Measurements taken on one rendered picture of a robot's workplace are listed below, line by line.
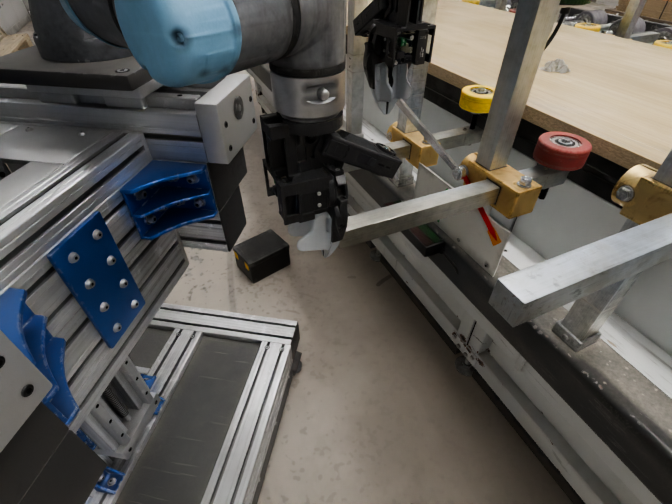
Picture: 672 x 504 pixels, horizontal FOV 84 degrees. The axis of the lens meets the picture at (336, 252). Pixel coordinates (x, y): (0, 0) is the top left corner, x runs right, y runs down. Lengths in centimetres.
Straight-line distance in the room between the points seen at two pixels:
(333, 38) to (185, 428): 97
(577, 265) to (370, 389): 105
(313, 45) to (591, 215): 64
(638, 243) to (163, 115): 58
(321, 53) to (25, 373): 34
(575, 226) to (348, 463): 87
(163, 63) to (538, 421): 117
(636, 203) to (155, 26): 49
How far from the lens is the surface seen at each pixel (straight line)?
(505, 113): 65
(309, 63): 38
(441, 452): 130
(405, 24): 64
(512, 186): 65
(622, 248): 42
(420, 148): 81
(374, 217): 54
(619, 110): 96
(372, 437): 128
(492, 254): 71
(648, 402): 68
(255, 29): 32
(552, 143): 73
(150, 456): 112
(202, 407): 114
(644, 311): 87
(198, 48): 29
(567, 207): 88
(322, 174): 43
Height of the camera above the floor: 118
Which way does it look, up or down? 41 degrees down
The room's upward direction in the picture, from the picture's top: straight up
